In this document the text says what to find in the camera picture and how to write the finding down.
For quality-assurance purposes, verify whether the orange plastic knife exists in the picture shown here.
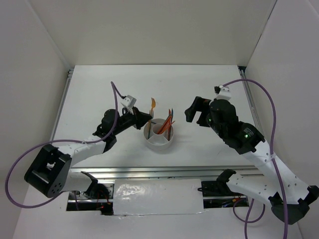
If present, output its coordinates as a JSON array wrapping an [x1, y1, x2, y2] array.
[[165, 109, 173, 140]]

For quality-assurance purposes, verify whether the orange-yellow plastic fork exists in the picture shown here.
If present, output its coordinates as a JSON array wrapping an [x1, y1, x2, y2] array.
[[149, 98, 156, 123]]

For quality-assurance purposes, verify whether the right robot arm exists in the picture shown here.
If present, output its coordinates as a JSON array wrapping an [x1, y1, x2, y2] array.
[[184, 96, 319, 225]]

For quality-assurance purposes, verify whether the white foam board cover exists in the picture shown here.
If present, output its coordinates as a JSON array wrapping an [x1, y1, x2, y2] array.
[[113, 179, 204, 216]]

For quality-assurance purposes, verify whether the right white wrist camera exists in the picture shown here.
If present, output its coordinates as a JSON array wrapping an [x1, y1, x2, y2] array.
[[214, 85, 231, 101]]

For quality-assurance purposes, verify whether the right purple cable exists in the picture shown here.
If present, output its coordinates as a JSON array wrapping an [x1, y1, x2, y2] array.
[[221, 79, 290, 239]]

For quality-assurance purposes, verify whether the white divided round container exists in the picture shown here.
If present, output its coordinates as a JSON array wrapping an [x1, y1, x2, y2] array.
[[143, 119, 174, 151]]

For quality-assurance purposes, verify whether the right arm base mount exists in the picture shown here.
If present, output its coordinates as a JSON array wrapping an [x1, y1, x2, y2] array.
[[197, 169, 249, 209]]

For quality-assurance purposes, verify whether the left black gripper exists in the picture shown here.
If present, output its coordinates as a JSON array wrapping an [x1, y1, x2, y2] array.
[[112, 106, 152, 136]]

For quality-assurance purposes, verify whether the dark blue plastic knife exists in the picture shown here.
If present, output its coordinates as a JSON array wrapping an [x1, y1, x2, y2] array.
[[167, 108, 173, 141]]

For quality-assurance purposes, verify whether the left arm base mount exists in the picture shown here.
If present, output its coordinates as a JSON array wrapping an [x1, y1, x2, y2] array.
[[66, 178, 115, 216]]

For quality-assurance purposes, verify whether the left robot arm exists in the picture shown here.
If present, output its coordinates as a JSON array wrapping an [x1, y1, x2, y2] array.
[[24, 107, 152, 199]]

